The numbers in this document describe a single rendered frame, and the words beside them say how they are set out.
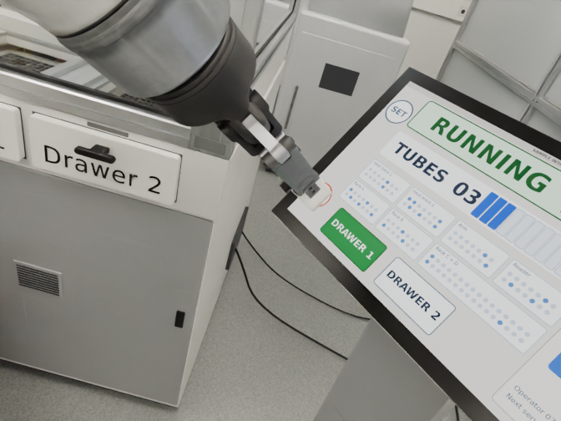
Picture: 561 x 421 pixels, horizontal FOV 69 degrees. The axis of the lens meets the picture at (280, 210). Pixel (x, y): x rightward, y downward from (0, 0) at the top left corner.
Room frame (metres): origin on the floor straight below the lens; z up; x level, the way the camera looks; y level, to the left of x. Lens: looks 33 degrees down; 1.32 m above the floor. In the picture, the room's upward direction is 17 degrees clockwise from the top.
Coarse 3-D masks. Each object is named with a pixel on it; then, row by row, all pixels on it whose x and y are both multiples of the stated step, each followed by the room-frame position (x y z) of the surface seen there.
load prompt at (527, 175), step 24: (432, 120) 0.58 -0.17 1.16; (456, 120) 0.57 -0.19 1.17; (456, 144) 0.54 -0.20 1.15; (480, 144) 0.53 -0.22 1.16; (504, 144) 0.52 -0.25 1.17; (480, 168) 0.51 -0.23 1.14; (504, 168) 0.50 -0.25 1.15; (528, 168) 0.49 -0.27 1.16; (552, 168) 0.48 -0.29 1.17; (528, 192) 0.46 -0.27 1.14; (552, 192) 0.46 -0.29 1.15
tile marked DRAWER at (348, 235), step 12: (336, 216) 0.50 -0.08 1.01; (348, 216) 0.49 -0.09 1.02; (324, 228) 0.49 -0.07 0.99; (336, 228) 0.48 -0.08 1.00; (348, 228) 0.48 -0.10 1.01; (360, 228) 0.48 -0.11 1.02; (336, 240) 0.47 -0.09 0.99; (348, 240) 0.47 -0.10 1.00; (360, 240) 0.46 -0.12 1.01; (372, 240) 0.46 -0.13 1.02; (348, 252) 0.45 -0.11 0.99; (360, 252) 0.45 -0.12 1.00; (372, 252) 0.44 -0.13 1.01; (360, 264) 0.43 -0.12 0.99
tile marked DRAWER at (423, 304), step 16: (384, 272) 0.42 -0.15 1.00; (400, 272) 0.41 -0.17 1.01; (416, 272) 0.41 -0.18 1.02; (384, 288) 0.40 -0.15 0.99; (400, 288) 0.40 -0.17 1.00; (416, 288) 0.39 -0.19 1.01; (432, 288) 0.39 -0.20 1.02; (400, 304) 0.38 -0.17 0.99; (416, 304) 0.38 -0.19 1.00; (432, 304) 0.38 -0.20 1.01; (448, 304) 0.37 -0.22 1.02; (416, 320) 0.36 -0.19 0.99; (432, 320) 0.36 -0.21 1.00
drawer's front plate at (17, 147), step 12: (0, 108) 0.65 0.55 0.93; (12, 108) 0.66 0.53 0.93; (0, 120) 0.65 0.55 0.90; (12, 120) 0.65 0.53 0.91; (0, 132) 0.65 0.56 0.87; (12, 132) 0.65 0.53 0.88; (0, 144) 0.65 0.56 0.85; (12, 144) 0.65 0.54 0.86; (12, 156) 0.65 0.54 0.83; (24, 156) 0.66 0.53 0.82
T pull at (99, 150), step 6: (78, 150) 0.62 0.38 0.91; (84, 150) 0.62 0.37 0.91; (90, 150) 0.62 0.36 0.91; (96, 150) 0.63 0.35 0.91; (102, 150) 0.63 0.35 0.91; (108, 150) 0.65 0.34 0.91; (90, 156) 0.62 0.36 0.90; (96, 156) 0.62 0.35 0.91; (102, 156) 0.62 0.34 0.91; (108, 156) 0.62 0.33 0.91; (108, 162) 0.62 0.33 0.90
